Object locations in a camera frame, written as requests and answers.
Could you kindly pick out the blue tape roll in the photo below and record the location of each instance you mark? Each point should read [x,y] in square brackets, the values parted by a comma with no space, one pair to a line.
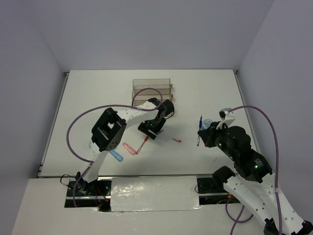
[205,124]
[93,147]

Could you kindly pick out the red gel pen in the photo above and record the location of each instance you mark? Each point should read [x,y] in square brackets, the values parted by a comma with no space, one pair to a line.
[145,140]

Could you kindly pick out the blue gel pen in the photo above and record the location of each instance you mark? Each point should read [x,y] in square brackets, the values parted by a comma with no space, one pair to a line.
[199,128]

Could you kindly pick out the blue correction tape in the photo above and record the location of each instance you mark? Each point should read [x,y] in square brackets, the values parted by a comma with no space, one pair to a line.
[116,155]

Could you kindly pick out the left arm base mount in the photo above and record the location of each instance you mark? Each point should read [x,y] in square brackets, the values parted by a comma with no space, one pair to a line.
[99,197]

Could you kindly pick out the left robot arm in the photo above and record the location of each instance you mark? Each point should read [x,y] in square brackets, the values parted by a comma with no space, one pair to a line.
[108,131]

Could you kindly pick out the clear drawer container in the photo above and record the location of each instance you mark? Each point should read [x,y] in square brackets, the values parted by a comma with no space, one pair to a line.
[139,102]
[147,94]
[159,83]

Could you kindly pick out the far clear drawer container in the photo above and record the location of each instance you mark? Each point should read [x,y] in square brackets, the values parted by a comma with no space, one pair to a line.
[159,83]

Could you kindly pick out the near clear drawer container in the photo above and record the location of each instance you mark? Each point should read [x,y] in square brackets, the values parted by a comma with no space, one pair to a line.
[139,102]

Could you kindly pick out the left blue tape roll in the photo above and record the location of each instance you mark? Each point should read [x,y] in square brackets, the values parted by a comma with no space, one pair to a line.
[93,147]

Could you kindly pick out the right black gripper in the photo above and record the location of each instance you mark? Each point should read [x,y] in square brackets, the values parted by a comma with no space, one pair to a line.
[207,134]

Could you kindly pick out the right blue tape roll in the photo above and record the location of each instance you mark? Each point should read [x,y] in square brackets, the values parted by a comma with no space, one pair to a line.
[205,124]

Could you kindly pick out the middle clear drawer container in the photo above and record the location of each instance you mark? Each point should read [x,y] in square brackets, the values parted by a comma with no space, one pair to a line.
[147,94]

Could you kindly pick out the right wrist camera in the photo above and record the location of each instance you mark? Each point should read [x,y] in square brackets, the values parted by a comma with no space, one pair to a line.
[227,118]

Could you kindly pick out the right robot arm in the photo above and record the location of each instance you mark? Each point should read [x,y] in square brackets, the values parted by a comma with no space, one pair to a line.
[253,182]

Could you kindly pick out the pink correction tape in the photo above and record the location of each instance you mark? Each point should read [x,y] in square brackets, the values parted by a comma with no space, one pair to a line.
[131,150]

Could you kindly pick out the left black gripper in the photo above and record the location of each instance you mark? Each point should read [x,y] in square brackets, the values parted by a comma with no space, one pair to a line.
[143,127]

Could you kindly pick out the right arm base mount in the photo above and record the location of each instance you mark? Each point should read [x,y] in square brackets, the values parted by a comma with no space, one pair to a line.
[209,194]

